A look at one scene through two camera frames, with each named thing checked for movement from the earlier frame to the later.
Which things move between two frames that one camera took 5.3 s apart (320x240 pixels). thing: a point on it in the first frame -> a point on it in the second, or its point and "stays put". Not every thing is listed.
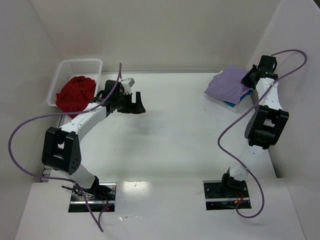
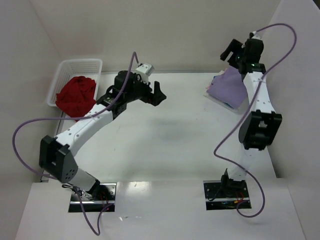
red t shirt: [75, 94] stays put
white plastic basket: [66, 69] stays put
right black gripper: [250, 81] -> [234, 56]
